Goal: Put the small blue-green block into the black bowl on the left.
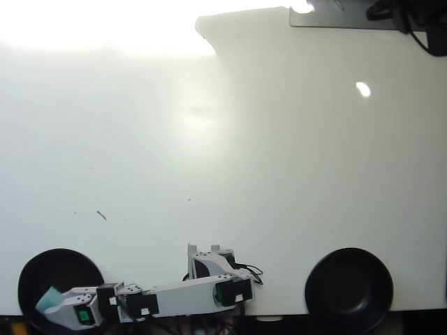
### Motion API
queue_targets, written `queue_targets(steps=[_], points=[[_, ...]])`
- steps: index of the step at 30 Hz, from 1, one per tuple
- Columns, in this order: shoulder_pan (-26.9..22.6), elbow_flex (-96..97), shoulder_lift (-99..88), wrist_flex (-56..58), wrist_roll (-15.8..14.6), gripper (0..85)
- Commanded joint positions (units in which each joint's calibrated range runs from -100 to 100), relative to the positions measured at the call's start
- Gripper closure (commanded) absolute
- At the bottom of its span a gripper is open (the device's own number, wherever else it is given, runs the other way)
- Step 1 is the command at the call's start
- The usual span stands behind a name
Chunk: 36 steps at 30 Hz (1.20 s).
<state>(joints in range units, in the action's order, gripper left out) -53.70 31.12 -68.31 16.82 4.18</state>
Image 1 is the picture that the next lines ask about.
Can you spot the white gripper body green sticker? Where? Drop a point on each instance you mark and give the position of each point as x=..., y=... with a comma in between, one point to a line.
x=84, y=315

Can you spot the blue foam cube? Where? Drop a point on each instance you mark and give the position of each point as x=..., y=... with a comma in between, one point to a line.
x=50, y=300

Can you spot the black block device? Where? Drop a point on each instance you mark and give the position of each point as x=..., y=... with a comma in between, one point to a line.
x=438, y=40

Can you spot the black round bowl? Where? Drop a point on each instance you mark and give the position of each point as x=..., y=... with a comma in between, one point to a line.
x=349, y=289
x=52, y=268

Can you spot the white clamp piece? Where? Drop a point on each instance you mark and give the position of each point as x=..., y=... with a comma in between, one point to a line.
x=269, y=318

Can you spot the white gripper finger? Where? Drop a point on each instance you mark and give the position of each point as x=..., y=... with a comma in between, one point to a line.
x=82, y=292
x=61, y=314

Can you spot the yellow object under table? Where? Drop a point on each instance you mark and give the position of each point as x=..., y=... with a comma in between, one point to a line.
x=17, y=328

